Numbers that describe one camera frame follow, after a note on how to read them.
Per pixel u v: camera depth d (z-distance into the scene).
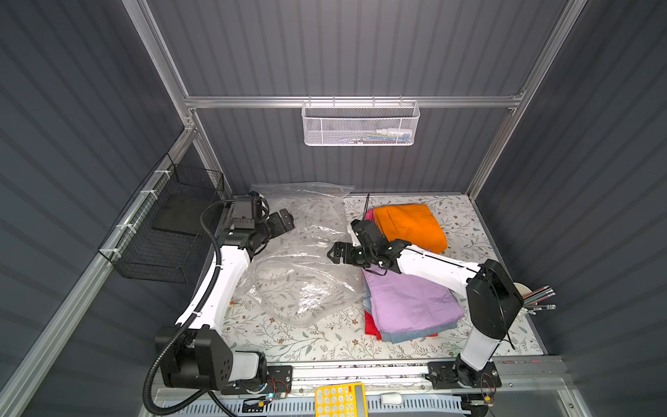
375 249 0.67
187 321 0.41
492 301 0.47
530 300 0.78
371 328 0.79
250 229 0.60
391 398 0.69
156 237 0.72
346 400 0.69
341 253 0.77
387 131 0.91
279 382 0.73
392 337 0.77
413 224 1.00
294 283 0.94
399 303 0.77
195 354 0.39
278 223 0.72
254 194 0.72
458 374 0.66
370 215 1.09
